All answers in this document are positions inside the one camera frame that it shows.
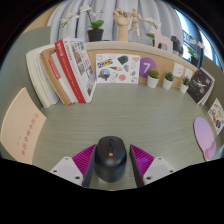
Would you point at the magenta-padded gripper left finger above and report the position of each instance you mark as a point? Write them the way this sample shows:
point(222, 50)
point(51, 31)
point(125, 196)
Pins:
point(68, 170)

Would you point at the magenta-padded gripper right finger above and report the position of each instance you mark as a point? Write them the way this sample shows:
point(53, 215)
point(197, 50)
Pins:
point(156, 169)

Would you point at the black computer mouse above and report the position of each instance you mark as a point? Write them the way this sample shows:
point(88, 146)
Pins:
point(110, 160)

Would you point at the purple mouse pad with wrist rest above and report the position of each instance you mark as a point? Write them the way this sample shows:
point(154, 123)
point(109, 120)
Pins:
point(202, 135)

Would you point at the pale pink booklet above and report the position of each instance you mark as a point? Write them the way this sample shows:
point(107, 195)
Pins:
point(21, 126)

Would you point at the food sticker sheet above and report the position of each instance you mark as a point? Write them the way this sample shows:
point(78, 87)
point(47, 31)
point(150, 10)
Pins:
point(217, 115)

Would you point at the small succulent in white pot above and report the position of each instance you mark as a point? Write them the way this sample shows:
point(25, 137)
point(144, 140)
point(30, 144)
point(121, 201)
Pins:
point(153, 81)
point(184, 88)
point(167, 84)

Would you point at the white books behind black book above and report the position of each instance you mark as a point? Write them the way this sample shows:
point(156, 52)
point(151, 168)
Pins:
point(210, 94)

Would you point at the brown book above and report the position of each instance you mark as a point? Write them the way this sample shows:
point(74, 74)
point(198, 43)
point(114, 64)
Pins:
point(53, 78)

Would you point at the black cover book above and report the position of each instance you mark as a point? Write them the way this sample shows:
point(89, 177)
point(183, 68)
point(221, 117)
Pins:
point(199, 86)

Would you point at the round purple number sign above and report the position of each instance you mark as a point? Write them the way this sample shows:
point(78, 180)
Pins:
point(146, 66)

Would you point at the red-spined photo cover book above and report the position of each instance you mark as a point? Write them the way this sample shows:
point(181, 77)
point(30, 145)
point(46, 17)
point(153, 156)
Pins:
point(80, 66)

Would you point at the green felt desk partition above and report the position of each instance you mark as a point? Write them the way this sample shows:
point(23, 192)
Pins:
point(216, 80)
point(13, 66)

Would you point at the white sticker sheet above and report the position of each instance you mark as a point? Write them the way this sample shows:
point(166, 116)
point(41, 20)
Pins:
point(116, 68)

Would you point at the white orchid in black pot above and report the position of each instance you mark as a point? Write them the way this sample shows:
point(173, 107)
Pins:
point(153, 22)
point(95, 35)
point(194, 60)

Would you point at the black wooden horse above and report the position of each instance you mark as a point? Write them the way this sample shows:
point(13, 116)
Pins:
point(176, 45)

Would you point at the wooden desk shelf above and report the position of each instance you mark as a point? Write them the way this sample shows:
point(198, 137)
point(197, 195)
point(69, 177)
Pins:
point(126, 46)

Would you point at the pink wooden horse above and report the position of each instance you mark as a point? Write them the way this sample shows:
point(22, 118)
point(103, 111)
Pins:
point(161, 40)

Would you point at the wooden artist mannequin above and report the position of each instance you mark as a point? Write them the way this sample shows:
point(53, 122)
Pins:
point(134, 21)

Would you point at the wooden hand model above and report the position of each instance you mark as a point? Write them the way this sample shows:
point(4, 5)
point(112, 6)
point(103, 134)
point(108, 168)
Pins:
point(122, 23)

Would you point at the grey curtain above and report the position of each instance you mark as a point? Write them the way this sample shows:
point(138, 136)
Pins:
point(106, 13)

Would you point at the window with dark frame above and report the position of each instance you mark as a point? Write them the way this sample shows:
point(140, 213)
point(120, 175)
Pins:
point(191, 30)

